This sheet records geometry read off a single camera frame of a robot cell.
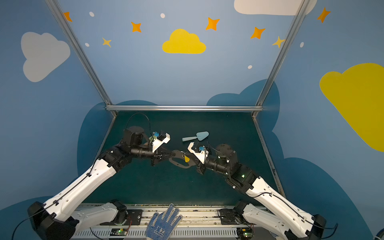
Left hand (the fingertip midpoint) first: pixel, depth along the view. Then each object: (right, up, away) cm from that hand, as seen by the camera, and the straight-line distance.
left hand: (174, 153), depth 66 cm
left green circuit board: (-28, -39, +5) cm, 48 cm away
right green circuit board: (+34, -40, +6) cm, 52 cm away
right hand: (+7, +1, -2) cm, 7 cm away
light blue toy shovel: (+13, +6, +41) cm, 44 cm away
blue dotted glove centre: (-7, -37, +6) cm, 38 cm away
